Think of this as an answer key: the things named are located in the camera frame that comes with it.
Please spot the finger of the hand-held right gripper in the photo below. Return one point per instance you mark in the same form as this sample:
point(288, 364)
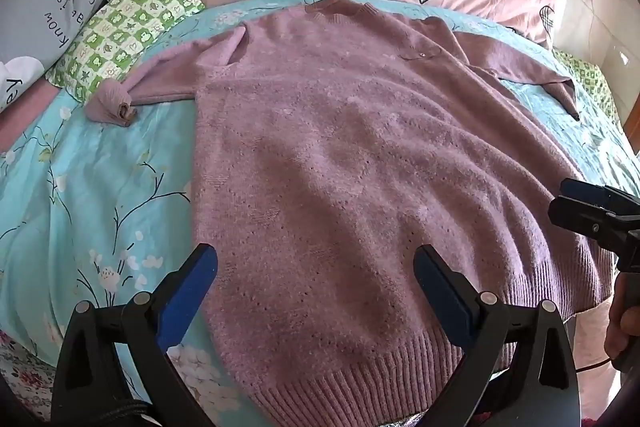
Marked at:
point(582, 189)
point(575, 214)

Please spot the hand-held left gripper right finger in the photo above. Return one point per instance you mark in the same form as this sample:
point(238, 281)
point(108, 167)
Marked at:
point(440, 287)

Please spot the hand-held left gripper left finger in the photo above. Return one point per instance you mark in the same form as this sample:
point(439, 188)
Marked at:
point(190, 287)

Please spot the mauve knit sweater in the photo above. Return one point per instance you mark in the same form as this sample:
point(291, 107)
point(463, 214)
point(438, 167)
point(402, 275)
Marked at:
point(325, 157)

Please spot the person's right hand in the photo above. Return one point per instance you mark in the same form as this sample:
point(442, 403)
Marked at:
point(625, 317)

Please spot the green checkered pillow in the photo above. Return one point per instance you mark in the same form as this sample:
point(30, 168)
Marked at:
point(125, 32)
point(592, 79)

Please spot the teal floral bed sheet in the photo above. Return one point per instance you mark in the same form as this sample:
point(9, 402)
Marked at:
point(75, 207)

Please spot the dark floral cloth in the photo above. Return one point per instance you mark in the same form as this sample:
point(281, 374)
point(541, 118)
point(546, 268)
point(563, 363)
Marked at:
point(22, 382)

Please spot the plain pink cloth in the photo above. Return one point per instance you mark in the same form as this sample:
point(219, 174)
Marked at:
point(25, 122)

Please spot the white cloth with lettering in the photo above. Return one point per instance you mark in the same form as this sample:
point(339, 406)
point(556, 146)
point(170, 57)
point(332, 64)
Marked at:
point(17, 82)

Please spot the grey pillow with lettering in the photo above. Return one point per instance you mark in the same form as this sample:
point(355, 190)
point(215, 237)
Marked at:
point(55, 7)

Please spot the brown door frame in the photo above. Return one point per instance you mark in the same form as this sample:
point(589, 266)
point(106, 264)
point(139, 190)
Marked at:
point(634, 127)

